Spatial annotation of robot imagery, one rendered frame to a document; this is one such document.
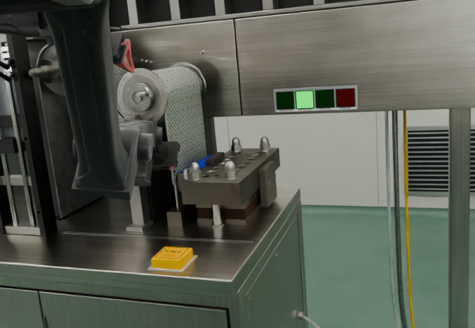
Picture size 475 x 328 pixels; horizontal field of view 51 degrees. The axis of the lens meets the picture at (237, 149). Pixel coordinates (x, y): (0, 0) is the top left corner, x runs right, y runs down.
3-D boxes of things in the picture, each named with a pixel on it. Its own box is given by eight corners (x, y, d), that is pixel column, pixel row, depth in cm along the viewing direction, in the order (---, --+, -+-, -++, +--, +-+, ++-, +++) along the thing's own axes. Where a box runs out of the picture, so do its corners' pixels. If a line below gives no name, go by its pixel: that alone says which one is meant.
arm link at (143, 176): (162, 124, 111) (122, 121, 111) (157, 174, 108) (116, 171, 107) (163, 141, 123) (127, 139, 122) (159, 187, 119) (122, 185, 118)
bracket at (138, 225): (125, 232, 134) (109, 119, 128) (137, 223, 140) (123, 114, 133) (141, 232, 132) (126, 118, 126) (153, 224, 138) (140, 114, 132)
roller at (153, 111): (121, 116, 134) (121, 73, 131) (166, 103, 158) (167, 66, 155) (160, 121, 130) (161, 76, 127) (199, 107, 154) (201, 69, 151)
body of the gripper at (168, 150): (178, 168, 125) (165, 159, 119) (142, 168, 129) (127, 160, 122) (181, 143, 127) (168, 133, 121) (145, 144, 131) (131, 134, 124)
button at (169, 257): (151, 268, 110) (150, 258, 109) (166, 255, 116) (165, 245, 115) (180, 271, 107) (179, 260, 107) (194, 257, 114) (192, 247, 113)
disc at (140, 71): (116, 121, 135) (116, 66, 131) (117, 121, 135) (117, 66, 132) (166, 128, 130) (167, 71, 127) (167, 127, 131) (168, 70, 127)
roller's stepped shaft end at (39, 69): (25, 79, 128) (23, 67, 128) (42, 78, 134) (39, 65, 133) (36, 78, 127) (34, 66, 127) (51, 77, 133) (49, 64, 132)
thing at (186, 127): (172, 184, 134) (165, 116, 130) (206, 162, 156) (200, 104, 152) (174, 184, 134) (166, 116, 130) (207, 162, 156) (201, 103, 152)
